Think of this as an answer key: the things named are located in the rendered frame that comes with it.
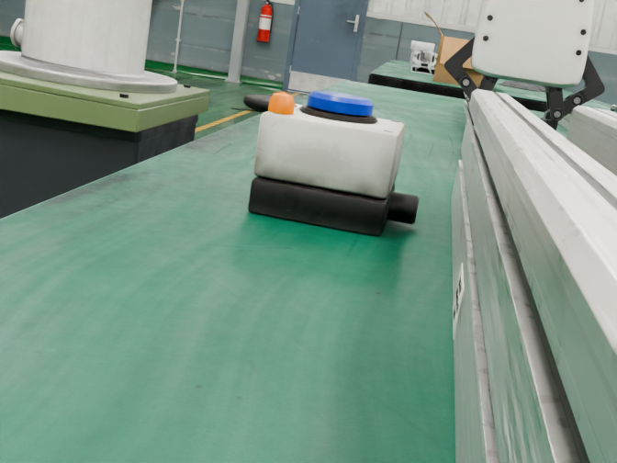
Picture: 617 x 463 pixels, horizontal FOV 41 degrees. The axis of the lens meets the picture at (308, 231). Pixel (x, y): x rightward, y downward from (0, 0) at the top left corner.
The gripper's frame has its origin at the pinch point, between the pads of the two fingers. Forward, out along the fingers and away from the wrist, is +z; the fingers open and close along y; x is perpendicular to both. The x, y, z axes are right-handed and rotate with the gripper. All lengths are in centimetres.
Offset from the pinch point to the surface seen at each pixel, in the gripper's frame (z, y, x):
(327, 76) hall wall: 54, 165, -1078
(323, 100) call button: -3.0, 13.8, 32.0
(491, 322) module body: -1, 5, 61
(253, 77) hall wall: 72, 268, -1078
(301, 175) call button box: 1.2, 14.1, 34.2
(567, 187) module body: -5, 4, 62
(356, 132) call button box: -1.7, 11.4, 34.1
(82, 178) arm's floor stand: 9.5, 37.9, 9.4
